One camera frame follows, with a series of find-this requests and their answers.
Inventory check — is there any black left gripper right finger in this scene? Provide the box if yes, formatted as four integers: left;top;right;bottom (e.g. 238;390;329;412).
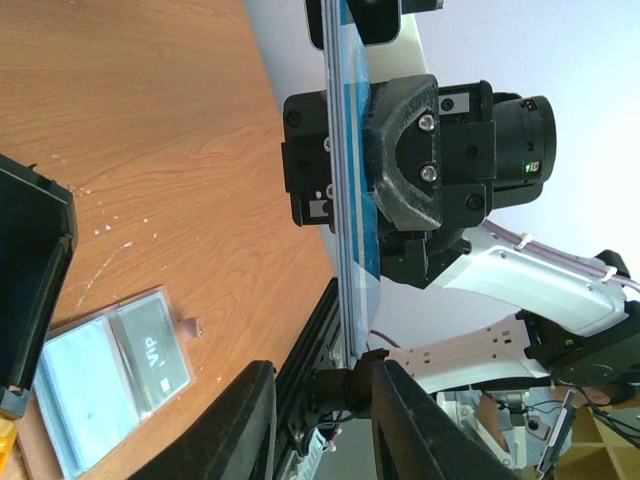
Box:
370;361;517;480

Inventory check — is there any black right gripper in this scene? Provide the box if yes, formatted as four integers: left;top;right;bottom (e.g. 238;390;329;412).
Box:
282;74;557;290

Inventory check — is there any yellow plastic bin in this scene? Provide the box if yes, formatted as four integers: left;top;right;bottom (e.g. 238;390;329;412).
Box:
0;417;17;474

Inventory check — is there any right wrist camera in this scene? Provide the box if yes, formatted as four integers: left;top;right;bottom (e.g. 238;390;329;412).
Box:
304;0;444;51

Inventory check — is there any blue credit card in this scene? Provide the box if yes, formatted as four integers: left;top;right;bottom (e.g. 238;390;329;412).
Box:
321;1;380;368

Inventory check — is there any black vip credit card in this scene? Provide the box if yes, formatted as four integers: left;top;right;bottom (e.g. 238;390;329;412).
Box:
109;291;191;417

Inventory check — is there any pink card holder wallet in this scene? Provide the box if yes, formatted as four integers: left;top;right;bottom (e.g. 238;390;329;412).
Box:
18;286;202;479

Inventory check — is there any black bin with blue cards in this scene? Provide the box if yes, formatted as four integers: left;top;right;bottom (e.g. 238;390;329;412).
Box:
1;155;78;419

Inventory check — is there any black aluminium frame rail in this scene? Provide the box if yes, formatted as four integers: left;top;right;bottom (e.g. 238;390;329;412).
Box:
273;278;350;479

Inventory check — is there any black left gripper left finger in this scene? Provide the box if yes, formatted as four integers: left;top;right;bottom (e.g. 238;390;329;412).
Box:
131;360;276;480

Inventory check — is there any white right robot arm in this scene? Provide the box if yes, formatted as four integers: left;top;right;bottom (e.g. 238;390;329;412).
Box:
339;74;639;400

